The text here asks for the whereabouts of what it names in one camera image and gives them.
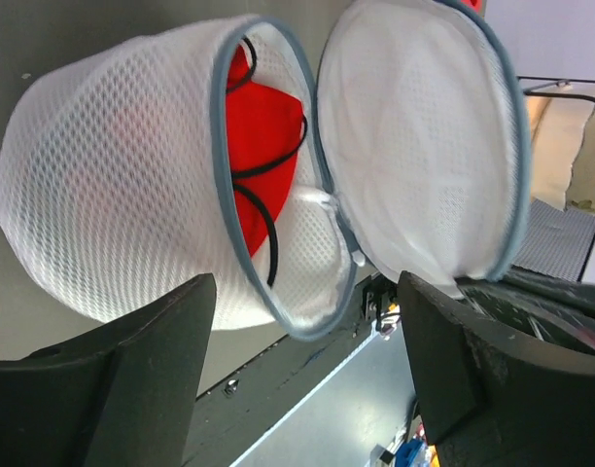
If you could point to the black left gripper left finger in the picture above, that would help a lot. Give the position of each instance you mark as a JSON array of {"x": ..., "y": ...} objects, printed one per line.
[{"x": 119, "y": 395}]

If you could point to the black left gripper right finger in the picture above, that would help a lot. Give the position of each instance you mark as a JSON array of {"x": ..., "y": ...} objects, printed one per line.
[{"x": 490, "y": 395}]

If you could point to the cream bowl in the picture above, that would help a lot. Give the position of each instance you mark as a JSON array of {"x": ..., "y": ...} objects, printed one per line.
[{"x": 562, "y": 124}]

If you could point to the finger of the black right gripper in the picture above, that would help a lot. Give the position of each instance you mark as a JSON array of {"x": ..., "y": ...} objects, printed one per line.
[{"x": 549, "y": 309}]

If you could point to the red plastic bin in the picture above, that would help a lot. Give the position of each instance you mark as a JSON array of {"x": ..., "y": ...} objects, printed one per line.
[{"x": 478, "y": 6}]

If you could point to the white mesh laundry bag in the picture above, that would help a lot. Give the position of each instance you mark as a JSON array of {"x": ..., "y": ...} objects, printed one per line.
[{"x": 215, "y": 148}]

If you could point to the black wire wooden shelf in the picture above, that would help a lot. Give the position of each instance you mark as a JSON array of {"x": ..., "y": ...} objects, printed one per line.
[{"x": 560, "y": 241}]

